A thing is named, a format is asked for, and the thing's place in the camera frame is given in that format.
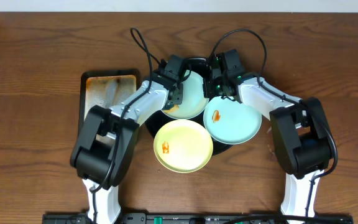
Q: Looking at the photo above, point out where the yellow green sponge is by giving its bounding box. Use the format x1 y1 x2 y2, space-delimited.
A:
163 105 179 113

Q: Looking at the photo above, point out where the light blue plate top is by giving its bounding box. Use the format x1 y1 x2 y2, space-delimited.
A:
165 70 209 119

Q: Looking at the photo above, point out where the light blue plate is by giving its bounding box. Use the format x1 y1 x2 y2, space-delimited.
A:
203 97 262 144
165 70 209 119

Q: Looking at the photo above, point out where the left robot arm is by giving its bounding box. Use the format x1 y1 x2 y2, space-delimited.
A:
70 69 188 223

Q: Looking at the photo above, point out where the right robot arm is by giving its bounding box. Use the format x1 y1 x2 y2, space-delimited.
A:
203 67 338 218

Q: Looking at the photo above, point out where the black round tray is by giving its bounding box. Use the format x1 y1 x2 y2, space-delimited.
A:
144 57 232 156

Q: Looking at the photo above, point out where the black rectangular soapy tray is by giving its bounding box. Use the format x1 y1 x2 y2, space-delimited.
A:
78 68 140 132

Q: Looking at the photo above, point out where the light blue plate right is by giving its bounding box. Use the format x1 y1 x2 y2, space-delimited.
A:
203 97 262 144

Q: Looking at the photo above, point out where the yellow plate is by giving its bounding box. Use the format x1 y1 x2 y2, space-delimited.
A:
154 119 213 174

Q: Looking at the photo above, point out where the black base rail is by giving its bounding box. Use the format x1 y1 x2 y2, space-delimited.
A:
42 213 354 224

